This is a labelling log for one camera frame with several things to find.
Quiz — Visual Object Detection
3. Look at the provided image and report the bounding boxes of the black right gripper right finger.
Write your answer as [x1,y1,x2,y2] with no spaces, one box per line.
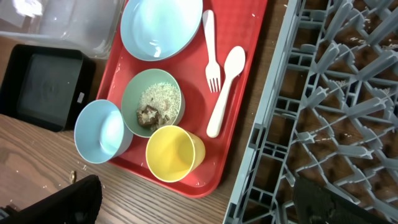
[293,177,389,224]

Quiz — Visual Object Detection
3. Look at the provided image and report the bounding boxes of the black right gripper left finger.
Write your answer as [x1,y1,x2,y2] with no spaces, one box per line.
[1,175,103,224]

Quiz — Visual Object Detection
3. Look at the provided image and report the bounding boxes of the light blue bowl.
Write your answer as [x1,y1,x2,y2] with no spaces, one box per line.
[74,100,134,164]

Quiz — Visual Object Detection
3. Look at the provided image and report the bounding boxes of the yellow plastic cup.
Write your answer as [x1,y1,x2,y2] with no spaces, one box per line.
[146,125,206,183]

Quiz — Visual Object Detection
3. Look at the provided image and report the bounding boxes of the green bowl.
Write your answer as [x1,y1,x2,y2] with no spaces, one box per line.
[121,68,185,138]

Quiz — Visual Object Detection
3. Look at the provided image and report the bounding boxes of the rice and food scraps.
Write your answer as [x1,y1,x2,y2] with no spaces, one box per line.
[136,82,181,131]

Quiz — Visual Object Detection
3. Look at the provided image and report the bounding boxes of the white plastic spoon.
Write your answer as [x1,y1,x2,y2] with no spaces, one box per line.
[206,46,246,138]

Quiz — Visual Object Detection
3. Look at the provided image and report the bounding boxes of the white plastic fork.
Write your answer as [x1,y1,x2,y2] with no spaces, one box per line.
[202,10,221,93]

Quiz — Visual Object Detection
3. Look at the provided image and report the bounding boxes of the light blue plate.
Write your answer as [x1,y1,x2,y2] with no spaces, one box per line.
[120,0,203,62]

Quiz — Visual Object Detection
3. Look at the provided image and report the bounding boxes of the grey dishwasher rack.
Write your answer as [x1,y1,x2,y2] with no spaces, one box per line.
[224,0,397,223]

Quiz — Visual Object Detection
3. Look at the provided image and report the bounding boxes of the black food waste tray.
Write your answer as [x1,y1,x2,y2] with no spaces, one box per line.
[1,44,96,132]

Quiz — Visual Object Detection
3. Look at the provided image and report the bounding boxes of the clear plastic waste bin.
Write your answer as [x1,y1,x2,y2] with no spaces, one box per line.
[1,0,126,59]

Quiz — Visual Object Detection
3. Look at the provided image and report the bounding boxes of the food crumb on table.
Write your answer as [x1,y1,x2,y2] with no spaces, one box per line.
[69,170,76,184]

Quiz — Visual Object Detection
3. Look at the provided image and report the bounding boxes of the red serving tray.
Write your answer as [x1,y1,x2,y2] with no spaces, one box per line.
[97,0,267,198]

